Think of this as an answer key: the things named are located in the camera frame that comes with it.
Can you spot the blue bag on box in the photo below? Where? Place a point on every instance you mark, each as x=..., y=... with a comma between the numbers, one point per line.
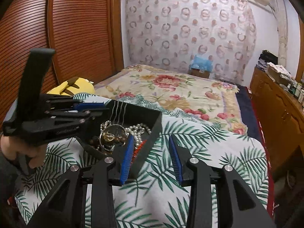
x=201, y=64

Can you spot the cream side curtain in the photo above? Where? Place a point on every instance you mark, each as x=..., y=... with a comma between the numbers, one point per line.
x=281, y=17

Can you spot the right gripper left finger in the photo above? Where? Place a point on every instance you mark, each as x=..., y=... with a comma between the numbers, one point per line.
x=64, y=205

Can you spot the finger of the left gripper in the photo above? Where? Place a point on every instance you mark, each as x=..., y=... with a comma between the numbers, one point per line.
x=91, y=117
x=72, y=104

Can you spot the floral bed quilt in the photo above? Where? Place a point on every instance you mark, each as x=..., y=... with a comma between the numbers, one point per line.
x=206, y=99

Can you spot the black square jewelry box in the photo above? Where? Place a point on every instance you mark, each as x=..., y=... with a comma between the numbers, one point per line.
x=139, y=117

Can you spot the wooden sideboard cabinet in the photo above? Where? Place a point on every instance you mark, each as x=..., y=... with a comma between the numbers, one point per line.
x=281, y=119

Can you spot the left hand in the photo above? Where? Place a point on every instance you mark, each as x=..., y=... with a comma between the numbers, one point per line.
x=11, y=146

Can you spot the silver cuff bangle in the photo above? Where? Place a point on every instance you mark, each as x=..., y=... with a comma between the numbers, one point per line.
x=112, y=136

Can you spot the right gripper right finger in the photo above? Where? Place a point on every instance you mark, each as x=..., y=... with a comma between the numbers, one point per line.
x=237, y=205

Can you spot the brown louvered wardrobe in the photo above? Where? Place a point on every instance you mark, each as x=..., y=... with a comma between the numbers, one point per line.
x=78, y=30

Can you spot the pink circle pattern curtain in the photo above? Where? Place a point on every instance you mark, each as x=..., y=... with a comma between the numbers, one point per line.
x=167, y=34

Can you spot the stack of folded clothes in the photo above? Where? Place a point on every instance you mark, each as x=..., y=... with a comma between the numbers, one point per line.
x=265, y=58

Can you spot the palm leaf print cloth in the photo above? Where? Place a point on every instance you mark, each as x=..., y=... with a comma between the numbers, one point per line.
x=155, y=199

